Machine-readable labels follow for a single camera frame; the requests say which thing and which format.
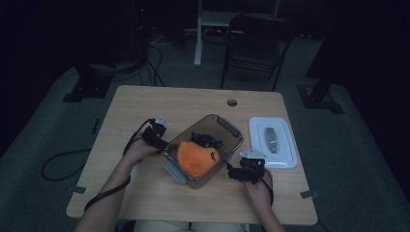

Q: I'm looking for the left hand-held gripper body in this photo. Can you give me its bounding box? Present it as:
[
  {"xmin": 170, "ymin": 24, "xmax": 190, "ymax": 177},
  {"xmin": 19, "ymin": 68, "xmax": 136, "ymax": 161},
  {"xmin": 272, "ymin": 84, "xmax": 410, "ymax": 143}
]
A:
[{"xmin": 141, "ymin": 115, "xmax": 171, "ymax": 148}]

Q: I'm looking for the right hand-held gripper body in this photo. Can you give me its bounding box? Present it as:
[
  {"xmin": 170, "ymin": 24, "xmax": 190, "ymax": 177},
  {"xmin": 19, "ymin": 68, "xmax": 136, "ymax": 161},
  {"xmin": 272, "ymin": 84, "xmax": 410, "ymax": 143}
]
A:
[{"xmin": 229, "ymin": 148, "xmax": 267, "ymax": 186}]

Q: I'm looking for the clear plastic container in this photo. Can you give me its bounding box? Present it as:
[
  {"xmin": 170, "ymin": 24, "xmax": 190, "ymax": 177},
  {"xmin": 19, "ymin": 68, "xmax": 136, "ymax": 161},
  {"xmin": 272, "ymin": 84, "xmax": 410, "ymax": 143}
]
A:
[{"xmin": 162, "ymin": 113, "xmax": 245, "ymax": 189}]

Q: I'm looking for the orange plush toy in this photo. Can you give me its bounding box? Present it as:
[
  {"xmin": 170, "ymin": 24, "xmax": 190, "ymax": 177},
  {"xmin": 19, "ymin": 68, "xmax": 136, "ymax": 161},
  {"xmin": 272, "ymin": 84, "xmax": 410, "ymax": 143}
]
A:
[{"xmin": 176, "ymin": 140, "xmax": 221, "ymax": 180}]

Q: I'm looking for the blue toy car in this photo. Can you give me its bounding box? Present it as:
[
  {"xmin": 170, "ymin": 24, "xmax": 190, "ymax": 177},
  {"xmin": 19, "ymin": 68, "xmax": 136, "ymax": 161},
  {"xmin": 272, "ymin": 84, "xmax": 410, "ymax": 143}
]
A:
[{"xmin": 190, "ymin": 130, "xmax": 223, "ymax": 150}]

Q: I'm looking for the white container lid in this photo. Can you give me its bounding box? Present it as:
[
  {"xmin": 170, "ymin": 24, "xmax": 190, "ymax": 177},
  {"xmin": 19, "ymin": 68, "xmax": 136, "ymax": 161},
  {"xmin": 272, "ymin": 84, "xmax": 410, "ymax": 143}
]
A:
[{"xmin": 248, "ymin": 116, "xmax": 299, "ymax": 170}]

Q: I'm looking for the person's left hand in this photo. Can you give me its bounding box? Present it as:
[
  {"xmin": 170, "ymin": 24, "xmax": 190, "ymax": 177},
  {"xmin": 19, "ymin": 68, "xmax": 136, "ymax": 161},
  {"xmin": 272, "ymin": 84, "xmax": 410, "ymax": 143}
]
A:
[{"xmin": 123, "ymin": 137, "xmax": 161, "ymax": 167}]

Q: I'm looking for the person's right hand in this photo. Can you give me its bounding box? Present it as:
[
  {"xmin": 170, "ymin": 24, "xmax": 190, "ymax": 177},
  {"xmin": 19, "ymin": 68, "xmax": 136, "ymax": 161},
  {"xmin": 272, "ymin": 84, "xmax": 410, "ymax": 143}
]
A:
[{"xmin": 244, "ymin": 168, "xmax": 276, "ymax": 208}]

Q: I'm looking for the black stand base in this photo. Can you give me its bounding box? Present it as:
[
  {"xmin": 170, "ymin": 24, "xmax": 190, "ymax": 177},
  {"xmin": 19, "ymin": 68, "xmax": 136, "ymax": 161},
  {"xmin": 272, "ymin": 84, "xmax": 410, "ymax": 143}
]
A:
[
  {"xmin": 296, "ymin": 84, "xmax": 345, "ymax": 115},
  {"xmin": 62, "ymin": 64, "xmax": 114, "ymax": 103}
]

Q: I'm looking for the dark equipment tower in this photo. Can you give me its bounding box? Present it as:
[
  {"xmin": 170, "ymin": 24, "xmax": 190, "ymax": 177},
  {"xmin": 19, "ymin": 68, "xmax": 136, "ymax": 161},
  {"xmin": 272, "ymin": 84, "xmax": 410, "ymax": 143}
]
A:
[{"xmin": 130, "ymin": 0, "xmax": 152, "ymax": 63}]

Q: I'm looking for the black folding chair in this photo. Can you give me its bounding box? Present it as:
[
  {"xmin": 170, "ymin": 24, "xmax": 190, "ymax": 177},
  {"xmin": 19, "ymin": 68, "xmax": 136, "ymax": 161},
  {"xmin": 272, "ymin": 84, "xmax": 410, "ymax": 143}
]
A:
[{"xmin": 220, "ymin": 13, "xmax": 296, "ymax": 92}]

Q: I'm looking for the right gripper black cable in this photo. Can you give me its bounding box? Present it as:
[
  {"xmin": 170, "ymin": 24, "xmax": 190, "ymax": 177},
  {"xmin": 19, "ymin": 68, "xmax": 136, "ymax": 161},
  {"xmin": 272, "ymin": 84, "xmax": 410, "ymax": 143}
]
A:
[{"xmin": 257, "ymin": 167, "xmax": 276, "ymax": 207}]

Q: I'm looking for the black cable bundle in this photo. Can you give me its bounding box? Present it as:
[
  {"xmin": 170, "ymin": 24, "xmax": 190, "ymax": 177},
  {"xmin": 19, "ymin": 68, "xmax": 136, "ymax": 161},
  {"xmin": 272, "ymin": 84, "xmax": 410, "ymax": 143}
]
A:
[{"xmin": 138, "ymin": 44, "xmax": 167, "ymax": 88}]

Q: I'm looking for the black looped floor cable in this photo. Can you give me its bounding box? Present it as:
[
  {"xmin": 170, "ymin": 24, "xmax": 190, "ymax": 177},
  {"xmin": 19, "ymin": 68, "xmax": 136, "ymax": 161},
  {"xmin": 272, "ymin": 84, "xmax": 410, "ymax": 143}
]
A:
[{"xmin": 41, "ymin": 148, "xmax": 93, "ymax": 182}]

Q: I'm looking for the white desk frame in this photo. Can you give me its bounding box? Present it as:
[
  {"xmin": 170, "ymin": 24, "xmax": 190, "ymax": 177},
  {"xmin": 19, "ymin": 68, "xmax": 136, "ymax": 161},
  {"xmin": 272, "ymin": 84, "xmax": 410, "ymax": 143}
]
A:
[{"xmin": 193, "ymin": 0, "xmax": 281, "ymax": 68}]

